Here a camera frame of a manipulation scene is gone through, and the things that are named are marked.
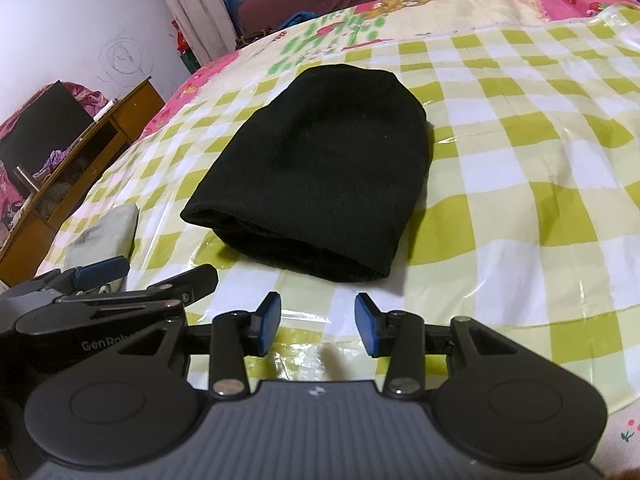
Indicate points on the beige curtain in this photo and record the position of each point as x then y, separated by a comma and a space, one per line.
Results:
195, 5

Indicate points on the blue crumpled cloth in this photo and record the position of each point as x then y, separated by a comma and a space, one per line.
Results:
300, 19

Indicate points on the metal cup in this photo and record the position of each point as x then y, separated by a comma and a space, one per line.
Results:
25, 177

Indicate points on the black pants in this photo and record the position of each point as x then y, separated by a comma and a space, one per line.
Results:
320, 170

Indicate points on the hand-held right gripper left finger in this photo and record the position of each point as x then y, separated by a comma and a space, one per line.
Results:
267, 325

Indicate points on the black television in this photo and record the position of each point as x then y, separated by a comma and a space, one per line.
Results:
40, 130

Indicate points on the red and green bag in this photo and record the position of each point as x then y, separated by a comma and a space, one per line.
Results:
184, 42

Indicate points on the blue bag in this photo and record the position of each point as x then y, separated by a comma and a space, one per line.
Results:
229, 0

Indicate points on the pink patterned cloth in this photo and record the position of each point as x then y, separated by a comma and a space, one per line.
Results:
87, 100

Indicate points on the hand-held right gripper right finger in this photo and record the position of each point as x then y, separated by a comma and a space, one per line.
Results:
367, 327

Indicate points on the wooden desk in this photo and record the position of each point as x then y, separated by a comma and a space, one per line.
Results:
135, 105

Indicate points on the pale grey folded cloth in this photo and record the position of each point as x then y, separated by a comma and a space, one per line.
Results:
105, 232

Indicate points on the purple crumpled cloth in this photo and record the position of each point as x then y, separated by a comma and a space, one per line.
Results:
55, 162

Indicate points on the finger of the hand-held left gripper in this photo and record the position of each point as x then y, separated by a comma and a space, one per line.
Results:
102, 269
195, 280

